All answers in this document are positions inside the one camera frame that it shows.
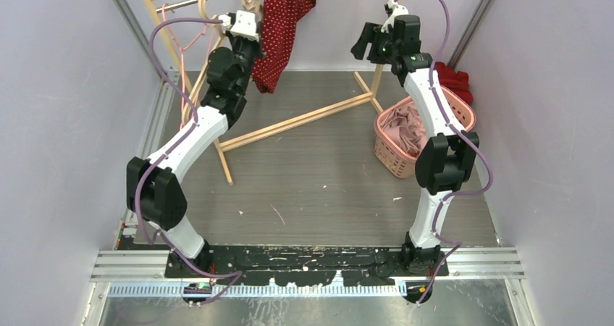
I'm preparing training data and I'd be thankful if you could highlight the beige hanger of pink skirt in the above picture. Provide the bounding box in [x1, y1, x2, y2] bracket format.
[180, 0, 225, 128]

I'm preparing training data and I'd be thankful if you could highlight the pink wire hanger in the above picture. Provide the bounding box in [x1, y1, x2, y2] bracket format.
[166, 23, 219, 127]

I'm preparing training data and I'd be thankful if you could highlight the red polka dot skirt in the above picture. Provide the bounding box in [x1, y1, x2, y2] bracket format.
[252, 0, 316, 93]

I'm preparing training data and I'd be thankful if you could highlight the pink pleated skirt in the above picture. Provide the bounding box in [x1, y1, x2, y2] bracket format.
[376, 97, 427, 158]

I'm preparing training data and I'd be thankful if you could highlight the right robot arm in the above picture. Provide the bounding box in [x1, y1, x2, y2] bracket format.
[350, 14, 479, 276]

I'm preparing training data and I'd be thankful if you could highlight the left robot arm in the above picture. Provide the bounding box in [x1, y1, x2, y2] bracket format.
[126, 36, 264, 277]

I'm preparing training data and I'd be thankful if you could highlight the red cloth pile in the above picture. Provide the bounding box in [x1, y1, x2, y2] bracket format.
[434, 62, 474, 105]

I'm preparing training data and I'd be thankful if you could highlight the pink laundry basket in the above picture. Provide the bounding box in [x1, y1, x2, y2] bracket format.
[374, 86, 476, 179]

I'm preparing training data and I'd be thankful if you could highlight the wooden clothes rack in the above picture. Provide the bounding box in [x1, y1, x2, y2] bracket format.
[143, 0, 383, 185]

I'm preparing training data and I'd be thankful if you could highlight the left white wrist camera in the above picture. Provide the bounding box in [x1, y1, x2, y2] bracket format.
[218, 10, 261, 43]

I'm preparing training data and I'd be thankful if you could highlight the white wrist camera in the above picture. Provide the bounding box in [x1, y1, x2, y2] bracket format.
[381, 0, 409, 33]
[218, 10, 261, 43]

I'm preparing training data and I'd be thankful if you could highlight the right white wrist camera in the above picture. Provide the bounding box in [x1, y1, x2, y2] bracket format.
[381, 0, 409, 33]

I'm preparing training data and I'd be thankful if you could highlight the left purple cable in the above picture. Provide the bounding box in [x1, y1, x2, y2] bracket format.
[133, 17, 243, 306]

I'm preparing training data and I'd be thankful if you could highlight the metal corner rail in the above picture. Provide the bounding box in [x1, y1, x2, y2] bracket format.
[447, 0, 495, 69]

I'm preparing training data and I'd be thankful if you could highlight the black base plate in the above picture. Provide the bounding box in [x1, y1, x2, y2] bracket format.
[193, 245, 449, 287]

